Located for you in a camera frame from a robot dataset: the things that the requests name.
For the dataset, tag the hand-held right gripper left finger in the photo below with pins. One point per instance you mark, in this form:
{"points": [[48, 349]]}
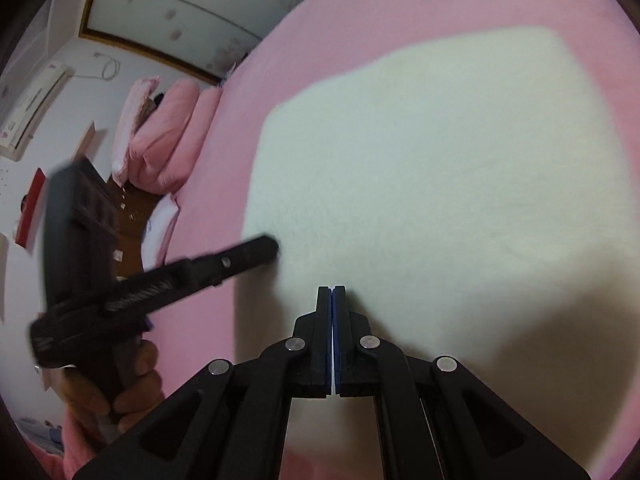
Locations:
{"points": [[322, 340]]}

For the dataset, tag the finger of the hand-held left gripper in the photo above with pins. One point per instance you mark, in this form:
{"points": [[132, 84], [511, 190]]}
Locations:
{"points": [[240, 257]]}

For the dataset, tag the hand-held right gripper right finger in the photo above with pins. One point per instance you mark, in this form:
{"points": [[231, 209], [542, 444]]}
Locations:
{"points": [[341, 340]]}

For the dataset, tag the white fuzzy coat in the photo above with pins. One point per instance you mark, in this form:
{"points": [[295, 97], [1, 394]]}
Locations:
{"points": [[425, 185]]}

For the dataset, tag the person's left hand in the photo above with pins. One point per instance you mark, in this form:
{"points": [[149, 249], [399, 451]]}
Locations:
{"points": [[140, 390]]}

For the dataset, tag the dark wooden headboard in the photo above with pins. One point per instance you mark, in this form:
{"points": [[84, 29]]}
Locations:
{"points": [[132, 220]]}

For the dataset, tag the white pillow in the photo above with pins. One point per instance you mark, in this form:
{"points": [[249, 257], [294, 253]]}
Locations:
{"points": [[161, 230]]}

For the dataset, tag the folded pink duvet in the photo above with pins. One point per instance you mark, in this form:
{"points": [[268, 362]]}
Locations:
{"points": [[170, 130]]}

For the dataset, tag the pink striped pillow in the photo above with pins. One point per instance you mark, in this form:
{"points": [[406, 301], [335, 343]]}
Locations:
{"points": [[131, 120]]}

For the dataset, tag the white air conditioner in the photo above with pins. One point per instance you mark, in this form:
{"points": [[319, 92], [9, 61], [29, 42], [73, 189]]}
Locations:
{"points": [[27, 110]]}

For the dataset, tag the floral wardrobe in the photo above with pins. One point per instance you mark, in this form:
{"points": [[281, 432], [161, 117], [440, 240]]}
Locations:
{"points": [[200, 5]]}

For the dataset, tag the pink bed blanket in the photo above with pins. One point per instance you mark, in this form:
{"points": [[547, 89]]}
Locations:
{"points": [[350, 20]]}

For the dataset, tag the red wall hanging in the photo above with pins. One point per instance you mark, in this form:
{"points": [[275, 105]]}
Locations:
{"points": [[29, 207]]}

